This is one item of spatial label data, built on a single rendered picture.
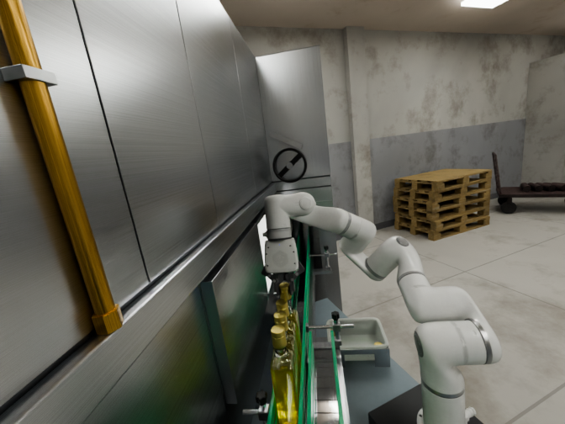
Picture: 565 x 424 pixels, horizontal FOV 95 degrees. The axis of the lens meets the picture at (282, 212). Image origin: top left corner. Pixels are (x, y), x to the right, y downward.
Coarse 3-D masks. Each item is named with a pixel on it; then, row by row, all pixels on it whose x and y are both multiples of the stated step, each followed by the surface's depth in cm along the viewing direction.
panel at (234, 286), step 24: (240, 240) 83; (216, 264) 66; (240, 264) 78; (216, 288) 59; (240, 288) 76; (264, 288) 105; (216, 312) 59; (240, 312) 74; (216, 336) 61; (240, 336) 72; (240, 360) 70; (240, 384) 69
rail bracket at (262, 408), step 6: (258, 396) 63; (264, 396) 63; (258, 402) 63; (264, 402) 63; (258, 408) 65; (264, 408) 64; (246, 414) 65; (252, 414) 64; (258, 414) 63; (264, 414) 63; (264, 420) 64
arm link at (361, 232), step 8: (352, 216) 86; (352, 224) 85; (360, 224) 86; (368, 224) 87; (352, 232) 85; (360, 232) 86; (368, 232) 86; (344, 240) 92; (352, 240) 89; (360, 240) 88; (368, 240) 88; (344, 248) 92; (352, 248) 90; (360, 248) 90; (352, 256) 91; (360, 256) 91; (360, 264) 89; (368, 272) 88; (376, 280) 88
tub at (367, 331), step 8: (344, 320) 112; (352, 320) 112; (360, 320) 111; (368, 320) 111; (376, 320) 110; (344, 328) 113; (352, 328) 112; (360, 328) 112; (368, 328) 111; (376, 328) 110; (328, 336) 104; (344, 336) 112; (352, 336) 112; (360, 336) 111; (368, 336) 111; (376, 336) 110; (384, 336) 100; (344, 344) 108; (352, 344) 107; (360, 344) 107; (368, 344) 106; (384, 344) 96
